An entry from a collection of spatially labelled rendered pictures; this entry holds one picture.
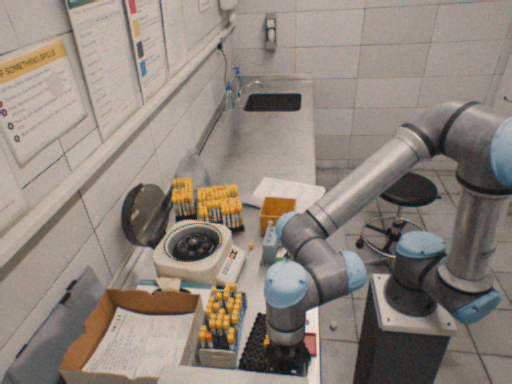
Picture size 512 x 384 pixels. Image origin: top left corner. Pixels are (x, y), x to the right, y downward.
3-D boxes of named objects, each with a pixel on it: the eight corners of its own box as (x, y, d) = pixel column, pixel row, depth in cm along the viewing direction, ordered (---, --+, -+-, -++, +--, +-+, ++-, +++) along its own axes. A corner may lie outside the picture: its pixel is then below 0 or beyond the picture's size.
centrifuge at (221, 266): (229, 301, 117) (226, 274, 111) (148, 284, 125) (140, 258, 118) (251, 251, 136) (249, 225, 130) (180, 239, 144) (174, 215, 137)
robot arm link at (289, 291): (321, 280, 60) (275, 298, 58) (318, 322, 66) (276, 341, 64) (297, 251, 66) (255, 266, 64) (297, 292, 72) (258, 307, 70)
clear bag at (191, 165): (213, 201, 165) (207, 166, 155) (174, 206, 163) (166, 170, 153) (210, 173, 186) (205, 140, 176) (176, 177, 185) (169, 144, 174)
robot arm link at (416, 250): (414, 254, 113) (422, 219, 106) (451, 284, 103) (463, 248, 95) (383, 267, 110) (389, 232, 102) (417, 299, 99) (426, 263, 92)
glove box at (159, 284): (208, 325, 110) (204, 304, 105) (132, 320, 113) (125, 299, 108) (216, 293, 120) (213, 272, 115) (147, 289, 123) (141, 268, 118)
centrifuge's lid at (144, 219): (123, 205, 108) (100, 204, 111) (150, 266, 121) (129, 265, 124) (158, 169, 125) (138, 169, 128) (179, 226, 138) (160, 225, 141)
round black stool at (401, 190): (445, 285, 229) (475, 199, 193) (371, 305, 219) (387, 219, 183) (396, 233, 271) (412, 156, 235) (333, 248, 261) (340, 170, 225)
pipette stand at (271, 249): (278, 267, 129) (278, 246, 123) (259, 265, 130) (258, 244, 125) (283, 248, 137) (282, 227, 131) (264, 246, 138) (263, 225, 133)
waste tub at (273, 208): (293, 238, 141) (293, 218, 135) (259, 235, 143) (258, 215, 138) (296, 217, 152) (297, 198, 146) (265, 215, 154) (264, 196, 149)
